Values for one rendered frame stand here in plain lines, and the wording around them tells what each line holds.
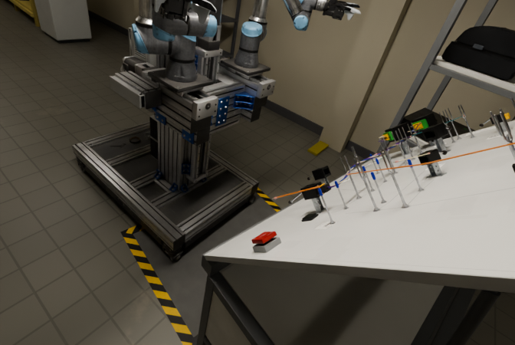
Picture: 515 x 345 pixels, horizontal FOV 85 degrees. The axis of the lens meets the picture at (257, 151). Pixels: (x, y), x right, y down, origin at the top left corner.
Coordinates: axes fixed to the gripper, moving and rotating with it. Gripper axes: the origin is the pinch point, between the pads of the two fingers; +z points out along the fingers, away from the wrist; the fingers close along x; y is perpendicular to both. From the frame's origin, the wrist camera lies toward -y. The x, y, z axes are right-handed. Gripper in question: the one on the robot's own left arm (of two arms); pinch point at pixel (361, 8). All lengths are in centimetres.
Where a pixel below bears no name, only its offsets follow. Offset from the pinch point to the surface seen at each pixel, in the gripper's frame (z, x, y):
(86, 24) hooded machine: -390, -233, 164
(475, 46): 51, 29, -2
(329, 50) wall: 1, -150, 78
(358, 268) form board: -4, 152, 6
